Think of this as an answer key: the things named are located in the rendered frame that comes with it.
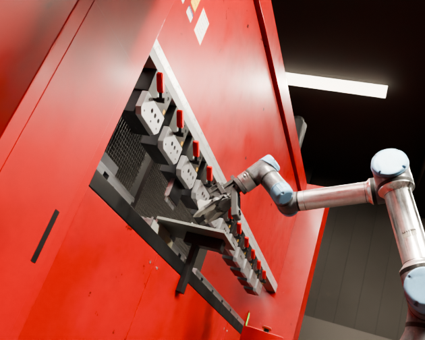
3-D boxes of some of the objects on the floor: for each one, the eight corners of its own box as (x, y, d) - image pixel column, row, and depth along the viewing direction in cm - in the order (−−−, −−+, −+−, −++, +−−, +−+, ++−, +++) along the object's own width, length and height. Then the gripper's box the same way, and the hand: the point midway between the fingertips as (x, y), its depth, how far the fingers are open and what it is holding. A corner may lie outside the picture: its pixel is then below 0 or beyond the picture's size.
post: (32, 445, 253) (166, 122, 333) (23, 442, 255) (159, 121, 334) (37, 445, 257) (168, 126, 337) (29, 442, 259) (162, 125, 339)
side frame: (253, 501, 319) (330, 187, 411) (139, 452, 350) (233, 171, 441) (260, 498, 340) (331, 200, 432) (152, 452, 371) (239, 183, 463)
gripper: (240, 184, 193) (195, 216, 193) (229, 168, 184) (183, 202, 184) (251, 199, 188) (206, 232, 188) (240, 183, 178) (192, 217, 178)
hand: (200, 220), depth 184 cm, fingers open, 5 cm apart
